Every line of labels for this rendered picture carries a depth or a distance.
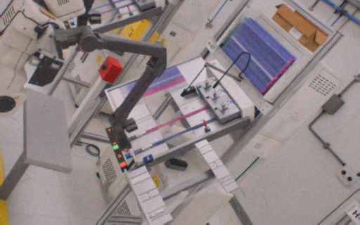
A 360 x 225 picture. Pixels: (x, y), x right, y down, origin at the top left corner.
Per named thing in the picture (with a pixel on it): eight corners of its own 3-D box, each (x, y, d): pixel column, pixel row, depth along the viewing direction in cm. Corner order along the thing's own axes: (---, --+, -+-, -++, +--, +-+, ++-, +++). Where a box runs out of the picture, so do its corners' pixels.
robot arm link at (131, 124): (108, 116, 197) (113, 125, 191) (129, 107, 200) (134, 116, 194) (114, 131, 205) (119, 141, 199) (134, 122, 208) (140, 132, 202)
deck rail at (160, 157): (139, 172, 213) (136, 166, 208) (138, 169, 214) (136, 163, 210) (250, 124, 226) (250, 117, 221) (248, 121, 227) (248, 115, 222)
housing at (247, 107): (242, 125, 227) (242, 110, 217) (207, 78, 260) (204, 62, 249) (254, 120, 228) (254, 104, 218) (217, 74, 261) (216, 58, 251)
